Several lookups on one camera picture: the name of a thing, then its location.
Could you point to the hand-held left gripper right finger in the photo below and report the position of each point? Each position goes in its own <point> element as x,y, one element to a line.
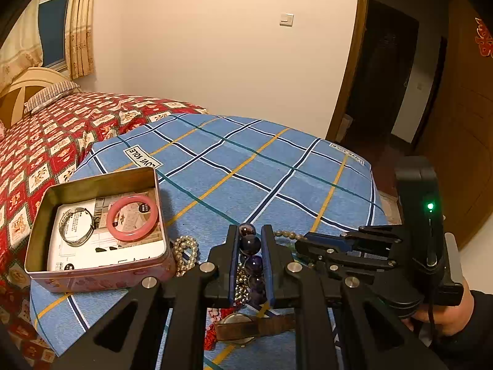
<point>269,266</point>

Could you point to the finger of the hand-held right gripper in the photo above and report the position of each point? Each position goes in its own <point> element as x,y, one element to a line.
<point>327,256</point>
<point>346,243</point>

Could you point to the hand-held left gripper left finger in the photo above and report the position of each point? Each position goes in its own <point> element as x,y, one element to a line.
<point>233,266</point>

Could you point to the pink metal tin box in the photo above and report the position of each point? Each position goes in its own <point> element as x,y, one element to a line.
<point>96,283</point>

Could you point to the person's right forearm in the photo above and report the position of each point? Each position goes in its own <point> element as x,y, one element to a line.
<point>481,312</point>

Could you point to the person's right hand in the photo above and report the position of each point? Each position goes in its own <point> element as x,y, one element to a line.
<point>450,318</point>

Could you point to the red patterned cloth item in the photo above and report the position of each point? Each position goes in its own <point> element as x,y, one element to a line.
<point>210,337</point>

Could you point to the brown wooden door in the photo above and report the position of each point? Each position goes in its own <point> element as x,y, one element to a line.
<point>454,123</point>

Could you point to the white printed paper leaflet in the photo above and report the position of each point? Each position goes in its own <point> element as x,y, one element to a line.
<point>127,254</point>

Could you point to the blue plaid cloth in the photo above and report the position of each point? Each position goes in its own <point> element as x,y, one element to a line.
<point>250,154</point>

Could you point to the pink bangle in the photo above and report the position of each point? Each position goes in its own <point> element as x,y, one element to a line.
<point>111,223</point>

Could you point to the red paper decoration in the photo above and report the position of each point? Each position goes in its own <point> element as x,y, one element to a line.
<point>484,38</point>

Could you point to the red patterned bedspread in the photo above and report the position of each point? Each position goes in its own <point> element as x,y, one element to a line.
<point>38,154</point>

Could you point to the striped pillow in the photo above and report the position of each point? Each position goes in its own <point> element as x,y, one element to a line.
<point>50,94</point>

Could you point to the cream wooden headboard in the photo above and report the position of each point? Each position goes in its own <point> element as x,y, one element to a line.
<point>23,81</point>

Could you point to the beige floral curtain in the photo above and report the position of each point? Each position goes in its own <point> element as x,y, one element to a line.
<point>81,27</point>
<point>19,46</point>

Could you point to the window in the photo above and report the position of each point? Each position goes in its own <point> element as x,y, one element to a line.
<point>54,27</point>

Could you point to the brown wooden door frame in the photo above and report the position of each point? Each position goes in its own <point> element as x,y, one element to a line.
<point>350,65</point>

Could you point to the white light switch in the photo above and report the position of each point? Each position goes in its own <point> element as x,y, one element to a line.
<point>286,20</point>

